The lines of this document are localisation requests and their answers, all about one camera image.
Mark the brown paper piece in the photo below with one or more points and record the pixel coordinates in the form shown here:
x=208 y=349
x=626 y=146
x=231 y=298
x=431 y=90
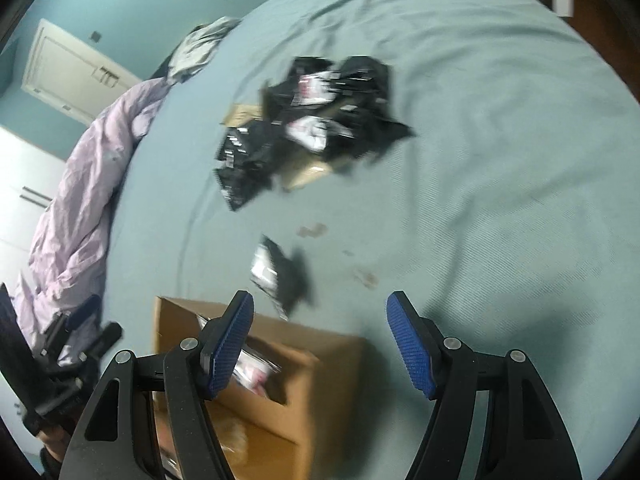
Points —
x=307 y=172
x=242 y=114

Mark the pile of black snack packets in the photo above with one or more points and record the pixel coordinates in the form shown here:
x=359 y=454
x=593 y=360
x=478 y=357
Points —
x=350 y=90

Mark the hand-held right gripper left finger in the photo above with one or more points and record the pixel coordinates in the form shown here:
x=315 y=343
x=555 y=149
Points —
x=229 y=347

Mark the cluster of packed snack bags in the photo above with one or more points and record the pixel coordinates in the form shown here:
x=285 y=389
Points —
x=252 y=370

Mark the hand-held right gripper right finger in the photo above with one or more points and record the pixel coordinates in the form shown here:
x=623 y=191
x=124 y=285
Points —
x=411 y=347

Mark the grey crumpled clothing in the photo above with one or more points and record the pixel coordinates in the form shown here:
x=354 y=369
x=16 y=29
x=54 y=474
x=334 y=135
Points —
x=197 y=50

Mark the pink duvet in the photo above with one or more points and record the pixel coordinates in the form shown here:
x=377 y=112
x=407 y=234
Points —
x=85 y=185

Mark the brown cardboard box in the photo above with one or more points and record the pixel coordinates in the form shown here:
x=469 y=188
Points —
x=300 y=390

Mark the white wardrobe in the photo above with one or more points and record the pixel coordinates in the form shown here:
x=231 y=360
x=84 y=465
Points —
x=25 y=185

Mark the black white snack packet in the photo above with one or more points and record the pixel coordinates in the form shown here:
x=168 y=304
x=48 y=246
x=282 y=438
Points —
x=282 y=275

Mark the white door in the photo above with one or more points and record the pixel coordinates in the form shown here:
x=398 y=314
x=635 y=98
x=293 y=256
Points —
x=65 y=70

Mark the teal bed sheet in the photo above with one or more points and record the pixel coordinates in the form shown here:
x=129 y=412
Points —
x=475 y=185

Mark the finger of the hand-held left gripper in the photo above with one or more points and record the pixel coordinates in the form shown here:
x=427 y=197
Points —
x=106 y=336
x=82 y=310

